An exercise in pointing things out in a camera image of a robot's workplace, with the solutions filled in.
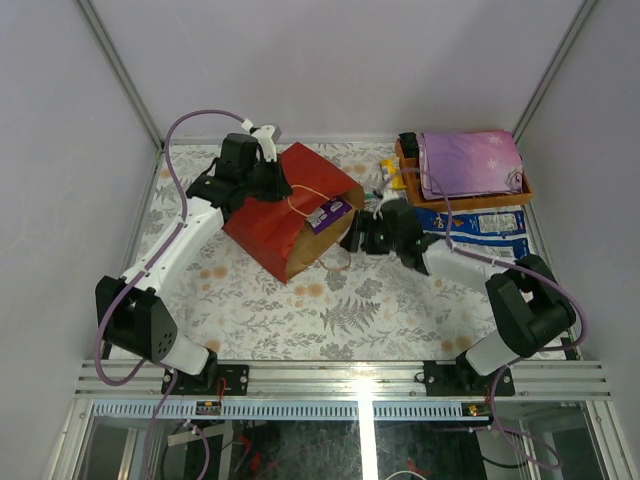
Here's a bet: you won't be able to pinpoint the wooden tray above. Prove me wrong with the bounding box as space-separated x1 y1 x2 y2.
397 132 533 211

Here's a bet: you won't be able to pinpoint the blue chips bag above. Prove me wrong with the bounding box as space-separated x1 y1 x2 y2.
415 207 531 260

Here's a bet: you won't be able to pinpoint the aluminium rail frame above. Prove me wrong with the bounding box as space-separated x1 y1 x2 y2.
47 359 639 479

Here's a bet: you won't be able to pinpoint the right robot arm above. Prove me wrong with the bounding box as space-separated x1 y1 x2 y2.
340 199 576 395

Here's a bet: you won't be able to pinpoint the purple snack packet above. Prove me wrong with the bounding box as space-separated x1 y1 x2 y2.
306 196 353 234

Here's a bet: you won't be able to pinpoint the green white snack packet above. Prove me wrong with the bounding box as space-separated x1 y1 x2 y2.
364 190 383 212

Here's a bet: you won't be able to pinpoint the red paper bag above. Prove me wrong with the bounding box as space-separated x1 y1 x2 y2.
224 143 365 283

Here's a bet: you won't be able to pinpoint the black items in tray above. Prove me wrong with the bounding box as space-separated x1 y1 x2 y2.
398 132 419 159

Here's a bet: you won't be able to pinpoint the floral table mat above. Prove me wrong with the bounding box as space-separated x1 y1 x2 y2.
109 142 569 362

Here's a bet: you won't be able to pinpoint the purple folded cloth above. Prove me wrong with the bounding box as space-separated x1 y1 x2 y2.
417 130 524 199

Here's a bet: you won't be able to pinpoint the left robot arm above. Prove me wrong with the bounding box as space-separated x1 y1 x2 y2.
95 125 292 395

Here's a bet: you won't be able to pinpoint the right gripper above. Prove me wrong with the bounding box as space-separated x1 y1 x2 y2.
340 209 403 255

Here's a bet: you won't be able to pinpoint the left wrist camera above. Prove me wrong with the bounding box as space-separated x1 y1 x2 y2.
241 119 281 162

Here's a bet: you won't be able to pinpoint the yellow snack packet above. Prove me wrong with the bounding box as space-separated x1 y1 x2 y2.
380 156 406 191

